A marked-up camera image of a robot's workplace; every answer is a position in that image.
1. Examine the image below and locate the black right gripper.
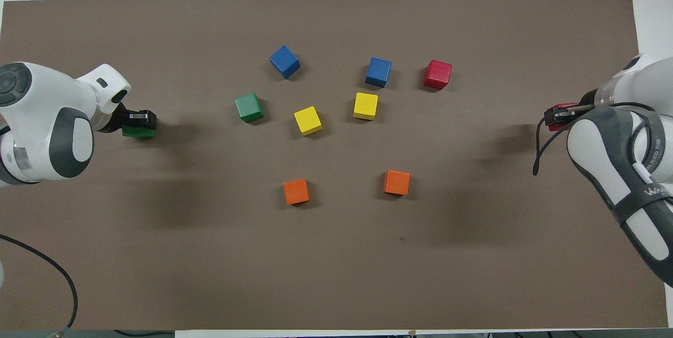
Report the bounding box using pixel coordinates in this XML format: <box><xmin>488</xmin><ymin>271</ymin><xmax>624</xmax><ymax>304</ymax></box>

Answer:
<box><xmin>544</xmin><ymin>89</ymin><xmax>600</xmax><ymax>120</ymax></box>

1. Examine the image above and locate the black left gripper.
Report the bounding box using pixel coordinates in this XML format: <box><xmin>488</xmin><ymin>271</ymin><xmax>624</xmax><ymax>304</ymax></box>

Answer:
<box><xmin>98</xmin><ymin>102</ymin><xmax>158</xmax><ymax>134</ymax></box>

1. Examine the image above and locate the red wooden cube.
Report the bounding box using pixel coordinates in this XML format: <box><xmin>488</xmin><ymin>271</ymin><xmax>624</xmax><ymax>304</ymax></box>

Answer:
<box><xmin>422</xmin><ymin>59</ymin><xmax>453</xmax><ymax>90</ymax></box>
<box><xmin>546</xmin><ymin>102</ymin><xmax>577</xmax><ymax>132</ymax></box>

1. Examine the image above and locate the green wooden cube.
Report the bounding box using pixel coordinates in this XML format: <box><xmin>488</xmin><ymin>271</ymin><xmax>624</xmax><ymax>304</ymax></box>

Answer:
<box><xmin>234</xmin><ymin>92</ymin><xmax>264</xmax><ymax>123</ymax></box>
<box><xmin>122</xmin><ymin>125</ymin><xmax>157</xmax><ymax>140</ymax></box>

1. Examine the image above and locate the blue wooden cube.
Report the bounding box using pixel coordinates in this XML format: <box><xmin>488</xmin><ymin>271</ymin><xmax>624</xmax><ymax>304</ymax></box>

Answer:
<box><xmin>365</xmin><ymin>56</ymin><xmax>393</xmax><ymax>89</ymax></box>
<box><xmin>269</xmin><ymin>45</ymin><xmax>301</xmax><ymax>80</ymax></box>

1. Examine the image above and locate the yellow wooden cube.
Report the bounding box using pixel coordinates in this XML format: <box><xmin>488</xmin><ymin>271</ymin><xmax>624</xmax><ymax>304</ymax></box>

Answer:
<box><xmin>353</xmin><ymin>91</ymin><xmax>379</xmax><ymax>121</ymax></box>
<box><xmin>293</xmin><ymin>106</ymin><xmax>323</xmax><ymax>137</ymax></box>

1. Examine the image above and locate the orange wooden cube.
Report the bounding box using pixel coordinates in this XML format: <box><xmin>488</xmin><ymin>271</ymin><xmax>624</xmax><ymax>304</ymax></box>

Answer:
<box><xmin>282</xmin><ymin>178</ymin><xmax>311</xmax><ymax>206</ymax></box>
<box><xmin>383</xmin><ymin>169</ymin><xmax>411</xmax><ymax>196</ymax></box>

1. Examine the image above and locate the brown table mat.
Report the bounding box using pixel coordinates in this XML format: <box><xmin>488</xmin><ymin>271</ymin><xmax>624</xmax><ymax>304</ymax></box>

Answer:
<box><xmin>0</xmin><ymin>0</ymin><xmax>669</xmax><ymax>331</ymax></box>

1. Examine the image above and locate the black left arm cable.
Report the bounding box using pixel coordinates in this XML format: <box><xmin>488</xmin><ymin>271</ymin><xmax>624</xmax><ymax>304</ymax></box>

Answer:
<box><xmin>0</xmin><ymin>233</ymin><xmax>79</xmax><ymax>338</ymax></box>

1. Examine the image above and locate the black floor cable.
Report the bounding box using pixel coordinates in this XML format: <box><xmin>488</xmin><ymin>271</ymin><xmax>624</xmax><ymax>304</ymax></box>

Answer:
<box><xmin>113</xmin><ymin>329</ymin><xmax>175</xmax><ymax>338</ymax></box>

